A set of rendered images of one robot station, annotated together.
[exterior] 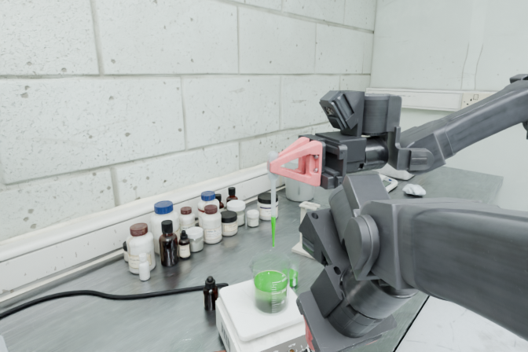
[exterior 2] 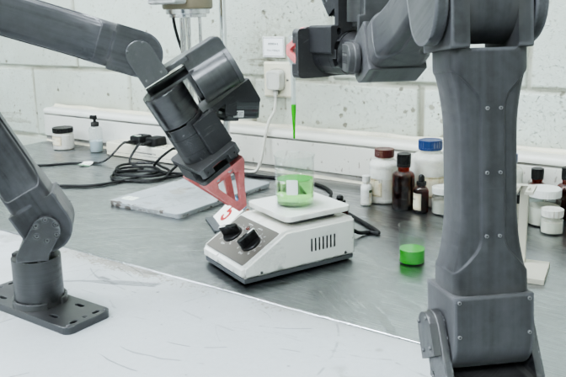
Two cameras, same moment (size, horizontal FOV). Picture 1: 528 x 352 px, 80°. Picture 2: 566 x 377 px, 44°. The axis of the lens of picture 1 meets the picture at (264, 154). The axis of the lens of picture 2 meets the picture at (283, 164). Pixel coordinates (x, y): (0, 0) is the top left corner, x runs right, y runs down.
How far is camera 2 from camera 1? 1.08 m
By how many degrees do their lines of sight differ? 80
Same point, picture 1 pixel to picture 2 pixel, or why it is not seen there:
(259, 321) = (268, 204)
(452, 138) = (375, 31)
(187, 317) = not seen: hidden behind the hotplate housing
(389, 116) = (360, 1)
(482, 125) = (393, 12)
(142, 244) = (373, 167)
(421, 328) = (365, 336)
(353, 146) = (320, 34)
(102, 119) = not seen: hidden behind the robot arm
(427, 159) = (347, 57)
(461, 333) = (371, 364)
